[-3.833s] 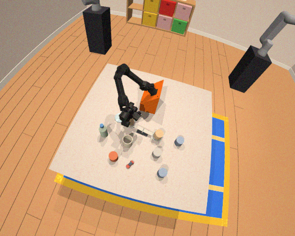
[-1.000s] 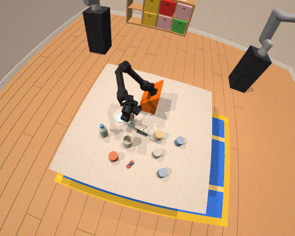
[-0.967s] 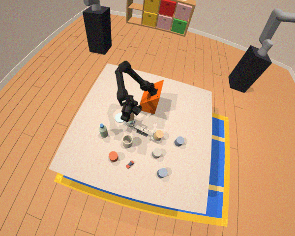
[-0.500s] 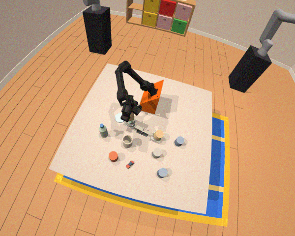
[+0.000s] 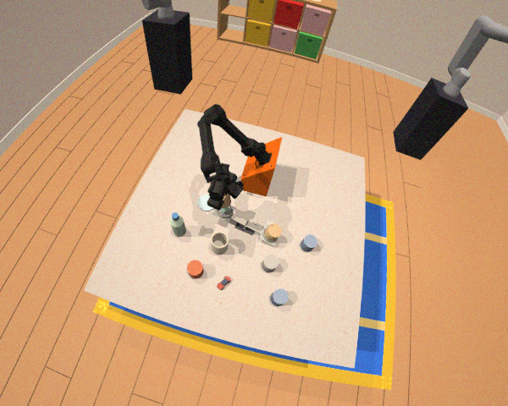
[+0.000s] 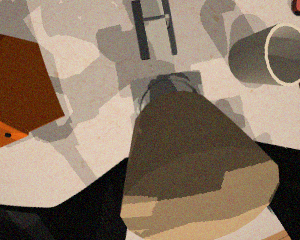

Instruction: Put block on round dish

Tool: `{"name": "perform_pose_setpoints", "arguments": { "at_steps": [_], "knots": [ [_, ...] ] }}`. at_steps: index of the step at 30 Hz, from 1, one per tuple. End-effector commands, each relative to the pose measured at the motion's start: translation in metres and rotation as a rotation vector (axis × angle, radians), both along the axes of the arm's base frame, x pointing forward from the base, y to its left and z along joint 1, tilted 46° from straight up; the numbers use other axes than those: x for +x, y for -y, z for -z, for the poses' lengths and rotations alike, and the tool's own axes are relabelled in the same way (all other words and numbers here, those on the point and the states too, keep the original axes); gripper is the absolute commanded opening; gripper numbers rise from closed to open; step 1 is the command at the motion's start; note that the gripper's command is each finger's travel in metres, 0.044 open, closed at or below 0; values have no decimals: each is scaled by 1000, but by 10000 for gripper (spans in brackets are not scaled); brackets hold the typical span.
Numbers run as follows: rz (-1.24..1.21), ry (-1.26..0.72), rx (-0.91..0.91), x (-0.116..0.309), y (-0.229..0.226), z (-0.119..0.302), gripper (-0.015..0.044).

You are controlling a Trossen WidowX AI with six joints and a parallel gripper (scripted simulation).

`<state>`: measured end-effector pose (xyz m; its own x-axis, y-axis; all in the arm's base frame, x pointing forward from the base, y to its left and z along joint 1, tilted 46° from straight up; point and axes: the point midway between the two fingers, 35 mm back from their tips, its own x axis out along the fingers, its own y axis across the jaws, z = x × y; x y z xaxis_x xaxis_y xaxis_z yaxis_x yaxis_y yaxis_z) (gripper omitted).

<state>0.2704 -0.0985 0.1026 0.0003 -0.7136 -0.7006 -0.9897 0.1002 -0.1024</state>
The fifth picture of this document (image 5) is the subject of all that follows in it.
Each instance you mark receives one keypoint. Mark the orange cylinder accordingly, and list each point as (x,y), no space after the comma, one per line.
(195,269)

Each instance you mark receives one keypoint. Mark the small red toy car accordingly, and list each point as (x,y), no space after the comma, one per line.
(223,282)

